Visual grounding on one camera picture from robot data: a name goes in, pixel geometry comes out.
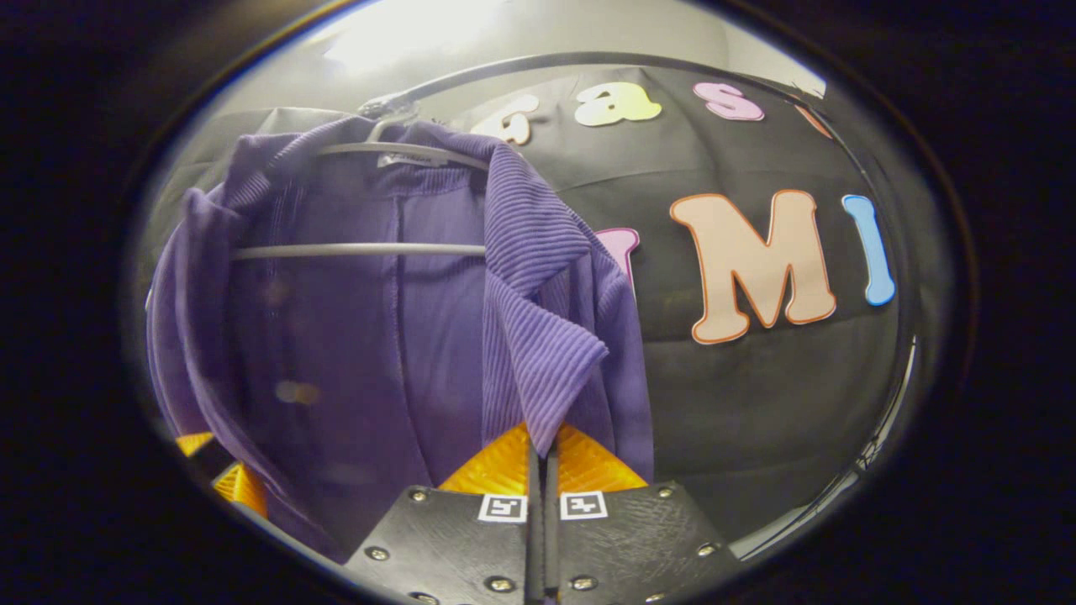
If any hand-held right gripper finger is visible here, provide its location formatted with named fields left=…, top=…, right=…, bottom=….
left=542, top=423, right=742, bottom=605
left=343, top=420, right=541, bottom=605

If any black backdrop cloth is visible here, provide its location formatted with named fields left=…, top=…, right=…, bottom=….
left=139, top=63, right=934, bottom=547

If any white hanger holding shirt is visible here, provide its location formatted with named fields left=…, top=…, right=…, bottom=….
left=231, top=91, right=493, bottom=261

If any black clothes rail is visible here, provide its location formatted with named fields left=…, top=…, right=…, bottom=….
left=357, top=50, right=921, bottom=560

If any purple ribbed shirt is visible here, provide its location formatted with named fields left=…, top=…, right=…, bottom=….
left=145, top=113, right=657, bottom=566

